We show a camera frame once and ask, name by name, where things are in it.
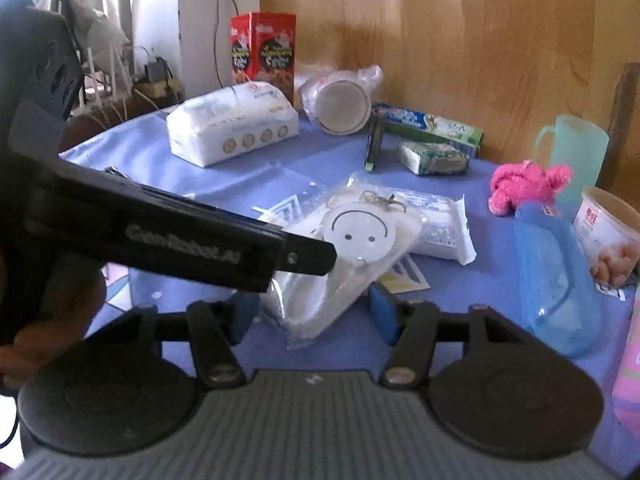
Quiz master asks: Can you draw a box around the white drying rack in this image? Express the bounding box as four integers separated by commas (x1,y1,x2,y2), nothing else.
75,45,136,121

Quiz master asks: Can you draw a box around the white tissue pack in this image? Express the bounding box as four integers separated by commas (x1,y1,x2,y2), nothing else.
166,81,301,167

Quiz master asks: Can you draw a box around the pink biscuit tin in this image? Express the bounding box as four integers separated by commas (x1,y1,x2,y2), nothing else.
612,285,640,426

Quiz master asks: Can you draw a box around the mint green plastic cup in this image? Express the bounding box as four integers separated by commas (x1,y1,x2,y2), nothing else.
533,115,611,211

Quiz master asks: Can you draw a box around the green wrapped soap bar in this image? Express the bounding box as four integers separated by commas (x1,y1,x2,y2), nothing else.
398,140,471,177

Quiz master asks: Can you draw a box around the wood grain wall sheet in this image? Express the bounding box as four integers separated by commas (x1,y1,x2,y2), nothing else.
252,0,640,196

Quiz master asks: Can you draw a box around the blue tablecloth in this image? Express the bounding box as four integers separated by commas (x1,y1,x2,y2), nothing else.
59,105,640,466

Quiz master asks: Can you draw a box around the blue plastic case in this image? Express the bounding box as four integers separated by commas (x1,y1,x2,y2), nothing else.
514,200,603,358

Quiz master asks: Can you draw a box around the paper snack cup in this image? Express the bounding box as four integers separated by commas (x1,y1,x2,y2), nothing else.
572,186,640,291

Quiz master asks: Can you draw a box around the pink plush toy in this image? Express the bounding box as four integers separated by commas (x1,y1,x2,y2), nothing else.
488,159,573,216

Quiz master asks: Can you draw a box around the white wet wipes pack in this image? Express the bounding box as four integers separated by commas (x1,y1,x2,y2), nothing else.
385,190,478,266

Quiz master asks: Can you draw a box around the red snack box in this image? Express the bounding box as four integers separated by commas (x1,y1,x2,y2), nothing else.
230,11,297,106

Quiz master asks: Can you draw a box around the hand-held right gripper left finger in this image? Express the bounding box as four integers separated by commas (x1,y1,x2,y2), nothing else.
127,292,262,390

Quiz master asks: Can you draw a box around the brown woven chair back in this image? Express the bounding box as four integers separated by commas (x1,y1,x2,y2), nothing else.
597,62,640,196

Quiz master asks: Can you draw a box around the green and blue toothpaste box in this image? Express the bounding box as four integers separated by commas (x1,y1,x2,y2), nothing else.
372,102,486,158

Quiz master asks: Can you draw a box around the person's left hand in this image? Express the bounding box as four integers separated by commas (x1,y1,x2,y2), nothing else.
0,260,109,391

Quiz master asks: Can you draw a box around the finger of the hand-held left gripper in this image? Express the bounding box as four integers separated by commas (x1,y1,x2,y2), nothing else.
273,232,338,277

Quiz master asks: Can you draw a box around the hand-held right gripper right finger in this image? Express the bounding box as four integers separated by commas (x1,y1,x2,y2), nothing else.
369,282,538,391

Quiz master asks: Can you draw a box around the printed sheet in clear bag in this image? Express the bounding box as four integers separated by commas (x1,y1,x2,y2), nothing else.
252,194,432,295

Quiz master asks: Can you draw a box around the black power adapter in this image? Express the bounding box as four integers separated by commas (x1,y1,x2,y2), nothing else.
145,57,171,83

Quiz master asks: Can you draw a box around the black wall cable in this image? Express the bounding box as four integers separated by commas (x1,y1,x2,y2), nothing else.
214,0,238,88

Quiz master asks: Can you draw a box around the smiley mirror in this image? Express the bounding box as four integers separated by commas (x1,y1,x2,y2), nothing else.
260,185,423,353

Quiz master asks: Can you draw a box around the white curtain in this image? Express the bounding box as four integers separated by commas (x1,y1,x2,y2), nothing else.
30,0,181,81

